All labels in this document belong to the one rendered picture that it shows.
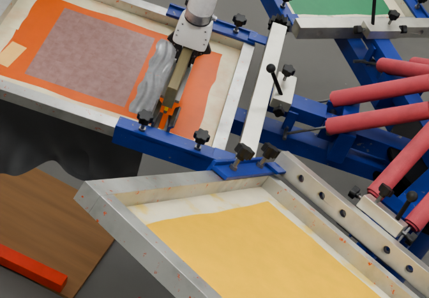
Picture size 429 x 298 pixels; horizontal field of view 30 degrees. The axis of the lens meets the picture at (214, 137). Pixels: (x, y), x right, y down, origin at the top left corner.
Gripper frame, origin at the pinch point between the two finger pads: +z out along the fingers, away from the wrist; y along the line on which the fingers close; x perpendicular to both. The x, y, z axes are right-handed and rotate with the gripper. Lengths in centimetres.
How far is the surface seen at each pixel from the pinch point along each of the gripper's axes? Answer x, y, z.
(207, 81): -5.1, -8.3, 10.4
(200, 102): 5.0, -8.4, 10.3
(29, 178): -21, 47, 105
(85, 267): 10, 12, 104
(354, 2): -74, -50, 11
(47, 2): -16, 47, 11
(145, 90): 8.6, 7.9, 9.9
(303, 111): 3.3, -37.9, 1.9
